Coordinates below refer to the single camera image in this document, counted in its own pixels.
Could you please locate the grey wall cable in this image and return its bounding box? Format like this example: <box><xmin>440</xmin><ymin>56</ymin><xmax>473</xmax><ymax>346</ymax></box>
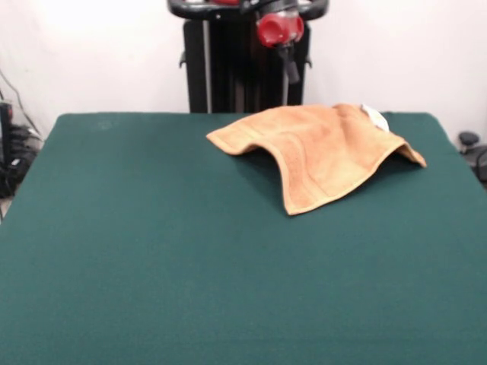
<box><xmin>0</xmin><ymin>70</ymin><xmax>43</xmax><ymax>138</ymax></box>

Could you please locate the dark green table cloth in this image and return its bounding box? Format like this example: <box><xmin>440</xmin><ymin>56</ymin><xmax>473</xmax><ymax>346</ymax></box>
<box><xmin>0</xmin><ymin>111</ymin><xmax>487</xmax><ymax>365</ymax></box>

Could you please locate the black equipment box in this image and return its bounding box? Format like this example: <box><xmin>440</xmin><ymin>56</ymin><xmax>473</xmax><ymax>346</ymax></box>
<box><xmin>0</xmin><ymin>101</ymin><xmax>15</xmax><ymax>168</ymax></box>

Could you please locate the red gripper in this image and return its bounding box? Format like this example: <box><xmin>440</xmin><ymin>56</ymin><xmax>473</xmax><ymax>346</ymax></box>
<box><xmin>256</xmin><ymin>12</ymin><xmax>306</xmax><ymax>84</ymax></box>

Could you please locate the black cable bundle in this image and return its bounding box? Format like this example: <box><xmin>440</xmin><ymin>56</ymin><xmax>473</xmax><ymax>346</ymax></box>
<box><xmin>0</xmin><ymin>124</ymin><xmax>43</xmax><ymax>199</ymax></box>

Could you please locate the orange terry towel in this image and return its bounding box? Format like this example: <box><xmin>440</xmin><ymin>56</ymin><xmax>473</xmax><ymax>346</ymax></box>
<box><xmin>205</xmin><ymin>102</ymin><xmax>428</xmax><ymax>217</ymax></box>

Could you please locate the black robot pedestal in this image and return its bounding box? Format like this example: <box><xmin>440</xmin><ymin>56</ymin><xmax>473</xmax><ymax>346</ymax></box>
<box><xmin>167</xmin><ymin>0</ymin><xmax>330</xmax><ymax>114</ymax></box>

